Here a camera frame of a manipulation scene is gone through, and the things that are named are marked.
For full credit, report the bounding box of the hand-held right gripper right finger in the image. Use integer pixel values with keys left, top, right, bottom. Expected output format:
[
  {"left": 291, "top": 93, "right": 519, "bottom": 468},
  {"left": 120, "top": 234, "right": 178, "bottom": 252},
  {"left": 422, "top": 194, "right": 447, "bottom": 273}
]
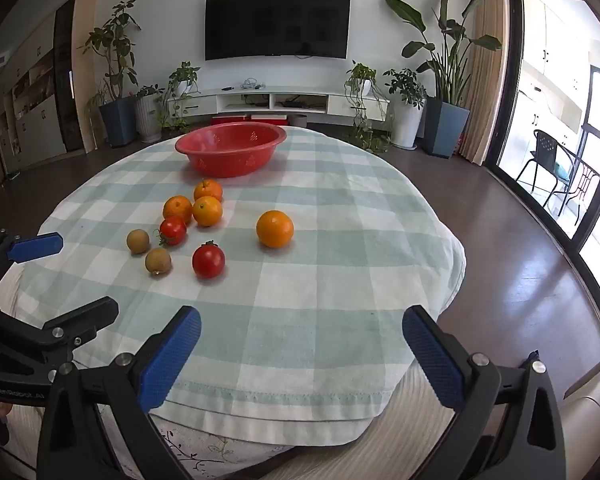
[{"left": 401, "top": 304, "right": 567, "bottom": 480}]

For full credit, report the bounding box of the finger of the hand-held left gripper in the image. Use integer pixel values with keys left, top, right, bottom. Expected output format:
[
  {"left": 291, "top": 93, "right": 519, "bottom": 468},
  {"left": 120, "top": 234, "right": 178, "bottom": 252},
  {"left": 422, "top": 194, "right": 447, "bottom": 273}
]
[
  {"left": 0, "top": 232, "right": 65, "bottom": 311},
  {"left": 0, "top": 297, "right": 120, "bottom": 357}
]

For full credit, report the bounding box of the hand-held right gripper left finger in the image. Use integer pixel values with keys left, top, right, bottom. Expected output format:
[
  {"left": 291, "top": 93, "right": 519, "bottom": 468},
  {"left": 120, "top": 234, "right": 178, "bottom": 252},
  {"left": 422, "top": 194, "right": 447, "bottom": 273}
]
[{"left": 36, "top": 305, "right": 202, "bottom": 480}]

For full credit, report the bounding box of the small brown kiwi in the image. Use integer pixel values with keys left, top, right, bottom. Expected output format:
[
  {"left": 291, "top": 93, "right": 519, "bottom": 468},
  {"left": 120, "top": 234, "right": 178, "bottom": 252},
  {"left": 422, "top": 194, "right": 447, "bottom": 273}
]
[
  {"left": 126, "top": 229, "right": 151, "bottom": 255},
  {"left": 145, "top": 248, "right": 173, "bottom": 276}
]

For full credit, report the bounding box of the red tomato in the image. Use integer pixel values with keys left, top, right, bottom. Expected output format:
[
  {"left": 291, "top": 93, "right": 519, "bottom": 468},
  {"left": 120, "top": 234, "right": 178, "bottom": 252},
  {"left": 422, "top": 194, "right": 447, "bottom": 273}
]
[
  {"left": 157, "top": 216, "right": 188, "bottom": 247},
  {"left": 192, "top": 241, "right": 226, "bottom": 279}
]

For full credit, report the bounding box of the bumpy mandarin orange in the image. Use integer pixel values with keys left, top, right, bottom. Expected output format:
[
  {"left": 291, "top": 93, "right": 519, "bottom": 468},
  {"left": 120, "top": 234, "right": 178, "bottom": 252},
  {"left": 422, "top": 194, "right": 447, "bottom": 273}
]
[{"left": 162, "top": 195, "right": 194, "bottom": 225}]

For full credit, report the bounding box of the small smooth orange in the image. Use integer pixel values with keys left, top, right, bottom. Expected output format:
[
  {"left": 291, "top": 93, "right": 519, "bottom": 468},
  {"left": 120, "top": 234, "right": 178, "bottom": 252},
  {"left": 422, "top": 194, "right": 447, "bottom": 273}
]
[{"left": 192, "top": 196, "right": 224, "bottom": 228}]

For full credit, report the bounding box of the large smooth orange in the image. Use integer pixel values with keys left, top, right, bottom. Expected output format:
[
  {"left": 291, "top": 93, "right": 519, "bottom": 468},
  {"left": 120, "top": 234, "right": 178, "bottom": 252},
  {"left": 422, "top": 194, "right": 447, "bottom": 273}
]
[{"left": 256, "top": 210, "right": 295, "bottom": 249}]

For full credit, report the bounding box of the stemmed mandarin orange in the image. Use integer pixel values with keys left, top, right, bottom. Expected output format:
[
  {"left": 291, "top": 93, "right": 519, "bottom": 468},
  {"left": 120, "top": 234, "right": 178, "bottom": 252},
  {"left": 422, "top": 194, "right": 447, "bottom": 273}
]
[{"left": 194, "top": 179, "right": 224, "bottom": 203}]

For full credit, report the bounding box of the red plastic basin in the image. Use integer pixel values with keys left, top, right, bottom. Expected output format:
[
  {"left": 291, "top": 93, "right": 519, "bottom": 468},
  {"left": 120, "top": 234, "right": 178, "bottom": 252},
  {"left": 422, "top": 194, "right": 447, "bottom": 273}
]
[{"left": 175, "top": 122, "right": 288, "bottom": 179}]

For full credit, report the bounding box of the floral white cloth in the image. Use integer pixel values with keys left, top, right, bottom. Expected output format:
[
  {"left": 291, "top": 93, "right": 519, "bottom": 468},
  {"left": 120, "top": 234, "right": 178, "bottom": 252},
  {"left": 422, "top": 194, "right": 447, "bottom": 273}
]
[{"left": 0, "top": 260, "right": 461, "bottom": 480}]

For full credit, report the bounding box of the green checked tablecloth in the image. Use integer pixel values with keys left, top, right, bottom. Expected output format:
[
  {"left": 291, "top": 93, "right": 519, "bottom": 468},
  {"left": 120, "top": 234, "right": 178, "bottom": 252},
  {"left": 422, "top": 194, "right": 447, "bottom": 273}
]
[{"left": 0, "top": 124, "right": 467, "bottom": 448}]

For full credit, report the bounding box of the leafy tree in blue pot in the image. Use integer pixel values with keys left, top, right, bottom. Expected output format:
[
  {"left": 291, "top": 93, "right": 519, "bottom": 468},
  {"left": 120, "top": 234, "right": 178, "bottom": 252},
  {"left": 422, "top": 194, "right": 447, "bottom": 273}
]
[{"left": 78, "top": 0, "right": 142, "bottom": 148}]

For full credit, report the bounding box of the cream leather chair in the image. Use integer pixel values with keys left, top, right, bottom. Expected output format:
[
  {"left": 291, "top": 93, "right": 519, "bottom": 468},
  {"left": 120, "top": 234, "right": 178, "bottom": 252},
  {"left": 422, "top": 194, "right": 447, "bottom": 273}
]
[{"left": 562, "top": 342, "right": 600, "bottom": 461}]

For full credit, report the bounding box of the plant in ribbed white pot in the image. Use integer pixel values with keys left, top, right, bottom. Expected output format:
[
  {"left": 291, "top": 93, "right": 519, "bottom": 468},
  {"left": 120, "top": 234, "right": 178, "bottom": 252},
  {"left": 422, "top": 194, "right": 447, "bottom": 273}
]
[{"left": 136, "top": 85, "right": 166, "bottom": 143}]

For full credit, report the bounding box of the trailing pothos plant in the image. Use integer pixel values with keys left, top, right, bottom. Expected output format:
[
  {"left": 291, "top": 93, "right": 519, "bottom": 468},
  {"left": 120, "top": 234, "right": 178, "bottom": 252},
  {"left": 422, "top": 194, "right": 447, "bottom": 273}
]
[
  {"left": 344, "top": 60, "right": 393, "bottom": 156},
  {"left": 155, "top": 61, "right": 202, "bottom": 133}
]

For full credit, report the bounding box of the broad-leaf plant in blue pot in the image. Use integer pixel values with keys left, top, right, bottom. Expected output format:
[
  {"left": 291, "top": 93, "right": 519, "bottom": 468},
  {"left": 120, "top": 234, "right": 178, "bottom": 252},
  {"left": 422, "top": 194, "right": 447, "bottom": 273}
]
[{"left": 385, "top": 0, "right": 503, "bottom": 158}]

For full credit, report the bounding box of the balcony table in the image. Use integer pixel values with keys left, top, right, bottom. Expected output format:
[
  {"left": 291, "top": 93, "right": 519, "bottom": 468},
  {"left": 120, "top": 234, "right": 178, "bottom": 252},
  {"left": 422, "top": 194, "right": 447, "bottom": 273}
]
[{"left": 572, "top": 157, "right": 600, "bottom": 226}]

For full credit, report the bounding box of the black balcony chair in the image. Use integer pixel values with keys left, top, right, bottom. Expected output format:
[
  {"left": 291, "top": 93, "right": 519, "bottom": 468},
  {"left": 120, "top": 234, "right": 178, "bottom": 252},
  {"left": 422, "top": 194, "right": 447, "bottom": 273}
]
[{"left": 515, "top": 129, "right": 588, "bottom": 218}]

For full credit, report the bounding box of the bushy plant in white pot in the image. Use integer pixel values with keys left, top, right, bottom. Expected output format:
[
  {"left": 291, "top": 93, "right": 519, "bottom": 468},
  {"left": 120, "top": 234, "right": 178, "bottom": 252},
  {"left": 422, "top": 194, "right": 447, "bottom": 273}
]
[{"left": 382, "top": 67, "right": 427, "bottom": 151}]

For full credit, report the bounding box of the black framed glass door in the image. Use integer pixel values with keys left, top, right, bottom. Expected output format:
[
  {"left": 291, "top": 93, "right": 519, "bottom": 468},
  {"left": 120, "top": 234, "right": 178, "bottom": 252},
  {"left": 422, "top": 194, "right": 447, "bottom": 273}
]
[{"left": 482, "top": 0, "right": 600, "bottom": 346}]

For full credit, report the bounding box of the white television cabinet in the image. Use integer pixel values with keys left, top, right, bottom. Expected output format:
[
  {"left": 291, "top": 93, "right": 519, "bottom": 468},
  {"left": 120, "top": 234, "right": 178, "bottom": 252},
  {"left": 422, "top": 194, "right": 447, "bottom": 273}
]
[{"left": 182, "top": 85, "right": 391, "bottom": 122}]

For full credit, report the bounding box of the beige curtain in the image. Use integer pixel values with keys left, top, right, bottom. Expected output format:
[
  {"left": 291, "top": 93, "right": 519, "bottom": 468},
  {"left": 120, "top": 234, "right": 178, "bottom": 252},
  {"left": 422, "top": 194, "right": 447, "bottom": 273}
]
[{"left": 460, "top": 0, "right": 511, "bottom": 166}]

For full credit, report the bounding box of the white balcony cabinet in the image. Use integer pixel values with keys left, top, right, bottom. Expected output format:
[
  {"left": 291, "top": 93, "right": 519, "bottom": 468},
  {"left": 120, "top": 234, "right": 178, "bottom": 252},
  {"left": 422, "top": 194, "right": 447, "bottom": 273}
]
[{"left": 522, "top": 0, "right": 600, "bottom": 133}]

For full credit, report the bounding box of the wall cabinet unit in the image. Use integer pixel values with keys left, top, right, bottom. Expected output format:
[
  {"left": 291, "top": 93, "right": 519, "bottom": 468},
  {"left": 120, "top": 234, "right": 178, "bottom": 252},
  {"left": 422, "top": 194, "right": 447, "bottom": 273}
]
[{"left": 0, "top": 0, "right": 98, "bottom": 173}]

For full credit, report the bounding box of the black wall television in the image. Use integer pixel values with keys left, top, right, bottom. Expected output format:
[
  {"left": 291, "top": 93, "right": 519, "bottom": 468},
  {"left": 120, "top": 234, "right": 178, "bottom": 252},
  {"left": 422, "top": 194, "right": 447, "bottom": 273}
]
[{"left": 204, "top": 0, "right": 352, "bottom": 62}]

